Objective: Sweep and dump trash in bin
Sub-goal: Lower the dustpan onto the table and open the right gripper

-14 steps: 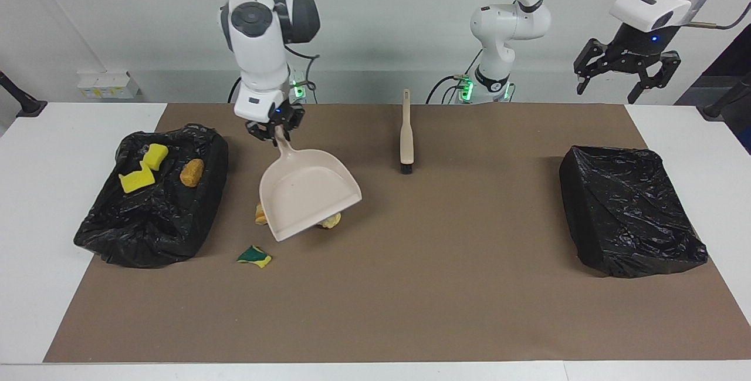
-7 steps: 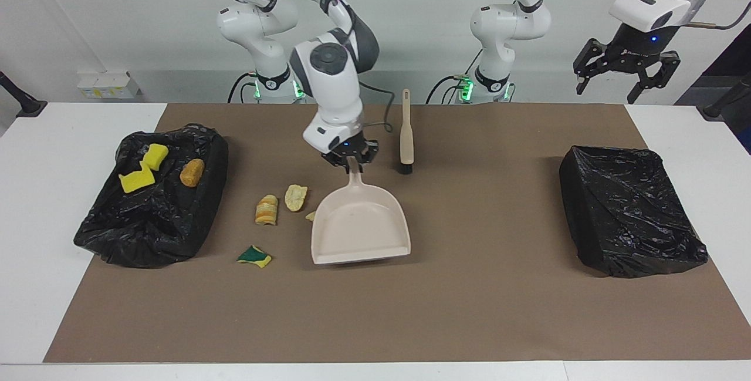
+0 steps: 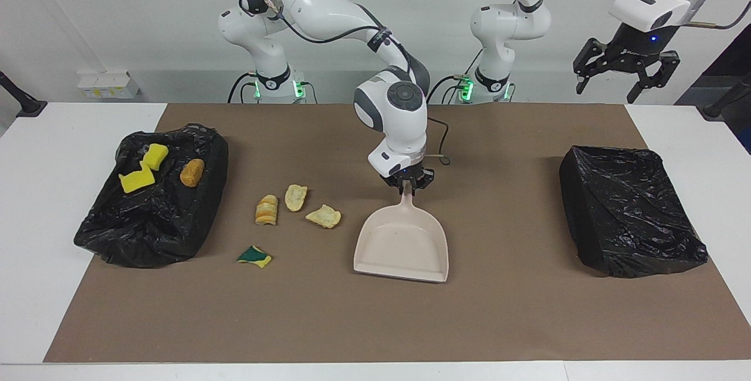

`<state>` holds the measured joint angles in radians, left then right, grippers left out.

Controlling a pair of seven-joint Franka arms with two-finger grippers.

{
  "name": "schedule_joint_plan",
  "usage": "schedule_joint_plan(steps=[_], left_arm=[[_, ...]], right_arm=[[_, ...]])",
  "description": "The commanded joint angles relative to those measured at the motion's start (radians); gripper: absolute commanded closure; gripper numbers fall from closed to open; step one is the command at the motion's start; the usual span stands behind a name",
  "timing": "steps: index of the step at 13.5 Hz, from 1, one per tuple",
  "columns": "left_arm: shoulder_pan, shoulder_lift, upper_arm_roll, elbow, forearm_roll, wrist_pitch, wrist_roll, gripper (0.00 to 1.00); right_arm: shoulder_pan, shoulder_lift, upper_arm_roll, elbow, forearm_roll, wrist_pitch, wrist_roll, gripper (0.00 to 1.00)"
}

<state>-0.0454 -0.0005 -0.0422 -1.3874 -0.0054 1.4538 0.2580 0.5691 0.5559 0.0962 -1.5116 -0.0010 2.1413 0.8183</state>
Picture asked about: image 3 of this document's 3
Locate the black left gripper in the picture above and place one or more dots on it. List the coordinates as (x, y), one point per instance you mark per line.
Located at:
(636, 41)

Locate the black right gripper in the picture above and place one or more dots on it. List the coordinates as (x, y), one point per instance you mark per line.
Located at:
(408, 174)

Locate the beige plastic dustpan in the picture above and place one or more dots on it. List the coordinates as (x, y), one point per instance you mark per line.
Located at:
(405, 246)

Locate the pale chip piece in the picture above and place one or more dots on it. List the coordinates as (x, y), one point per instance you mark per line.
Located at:
(324, 216)
(295, 198)

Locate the orange striped bread piece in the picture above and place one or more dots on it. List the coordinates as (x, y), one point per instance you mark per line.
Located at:
(267, 209)

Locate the green and yellow sponge piece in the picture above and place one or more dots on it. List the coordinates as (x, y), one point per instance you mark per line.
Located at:
(254, 258)

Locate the brown cork-textured lump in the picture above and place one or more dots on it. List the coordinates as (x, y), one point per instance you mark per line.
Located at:
(192, 172)

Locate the notched yellow sponge piece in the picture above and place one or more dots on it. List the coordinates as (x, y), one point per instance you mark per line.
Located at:
(136, 180)

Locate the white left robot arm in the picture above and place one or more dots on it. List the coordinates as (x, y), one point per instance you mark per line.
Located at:
(510, 23)

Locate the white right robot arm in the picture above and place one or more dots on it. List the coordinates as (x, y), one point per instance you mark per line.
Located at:
(399, 128)

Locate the boxy black bag trash bin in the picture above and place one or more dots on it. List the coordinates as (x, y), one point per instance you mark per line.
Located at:
(633, 211)

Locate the crumpled black bag trash bin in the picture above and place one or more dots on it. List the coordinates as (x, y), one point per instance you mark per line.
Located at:
(152, 222)

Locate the black stand leg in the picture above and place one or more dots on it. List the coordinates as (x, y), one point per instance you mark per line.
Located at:
(20, 99)
(727, 96)

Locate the dark slanted panel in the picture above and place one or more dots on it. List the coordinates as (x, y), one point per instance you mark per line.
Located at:
(736, 58)

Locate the brown paper table mat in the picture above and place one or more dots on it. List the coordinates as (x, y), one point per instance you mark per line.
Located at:
(375, 322)

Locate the white wall power box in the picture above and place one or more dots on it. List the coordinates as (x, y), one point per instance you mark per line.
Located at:
(108, 84)

